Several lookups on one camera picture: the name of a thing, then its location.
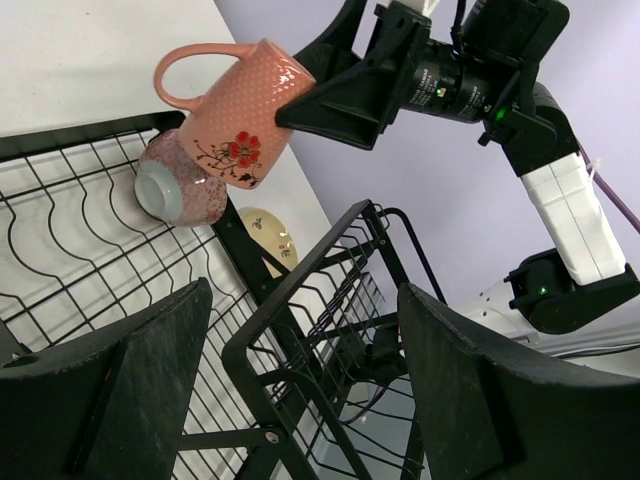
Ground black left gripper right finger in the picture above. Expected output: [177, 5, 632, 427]
[397, 283, 639, 479]

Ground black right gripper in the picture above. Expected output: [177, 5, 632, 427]
[275, 1, 431, 150]

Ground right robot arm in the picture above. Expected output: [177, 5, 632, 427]
[275, 0, 639, 338]

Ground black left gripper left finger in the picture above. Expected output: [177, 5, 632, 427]
[1, 278, 212, 479]

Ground pink floral mug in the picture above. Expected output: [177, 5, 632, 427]
[153, 39, 316, 190]

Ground black wire dish rack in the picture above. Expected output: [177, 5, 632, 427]
[1, 112, 428, 479]

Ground pink floral small bowl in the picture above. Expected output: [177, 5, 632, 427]
[134, 129, 228, 228]

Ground cream plate small motifs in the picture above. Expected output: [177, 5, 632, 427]
[240, 208, 299, 271]

